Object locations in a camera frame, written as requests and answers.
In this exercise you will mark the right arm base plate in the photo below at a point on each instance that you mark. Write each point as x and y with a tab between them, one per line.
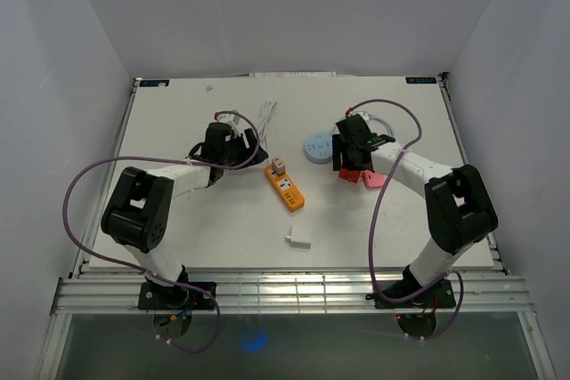
409	293

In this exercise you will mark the white charger adapter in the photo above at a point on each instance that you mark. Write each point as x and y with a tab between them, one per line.
300	236

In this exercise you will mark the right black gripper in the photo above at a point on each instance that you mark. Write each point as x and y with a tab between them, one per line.
337	152

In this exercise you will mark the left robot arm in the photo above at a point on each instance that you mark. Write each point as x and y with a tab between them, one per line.
137	213

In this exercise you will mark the orange power strip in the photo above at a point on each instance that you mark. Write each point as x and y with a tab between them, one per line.
286	189

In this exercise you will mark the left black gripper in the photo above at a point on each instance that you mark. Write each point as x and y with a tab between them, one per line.
248	153

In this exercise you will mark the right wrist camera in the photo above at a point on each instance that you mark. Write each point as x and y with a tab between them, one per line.
360	113

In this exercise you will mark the black corner label left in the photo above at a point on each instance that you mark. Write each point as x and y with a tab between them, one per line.
154	83

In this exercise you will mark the light blue round socket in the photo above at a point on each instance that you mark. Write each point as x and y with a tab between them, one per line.
318	148

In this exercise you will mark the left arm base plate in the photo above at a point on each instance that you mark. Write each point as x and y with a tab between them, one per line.
153	297

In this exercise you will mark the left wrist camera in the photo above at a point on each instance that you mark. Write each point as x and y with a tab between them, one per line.
231	118

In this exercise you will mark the red cube socket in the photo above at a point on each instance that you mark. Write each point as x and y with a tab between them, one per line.
349	175

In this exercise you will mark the aluminium front rail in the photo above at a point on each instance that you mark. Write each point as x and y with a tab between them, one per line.
243	294

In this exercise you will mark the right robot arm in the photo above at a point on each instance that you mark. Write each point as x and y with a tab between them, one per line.
460	212

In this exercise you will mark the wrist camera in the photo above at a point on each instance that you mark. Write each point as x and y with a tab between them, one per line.
231	118
360	113

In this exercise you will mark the pink flat plug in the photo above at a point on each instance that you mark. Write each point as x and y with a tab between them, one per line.
373	180

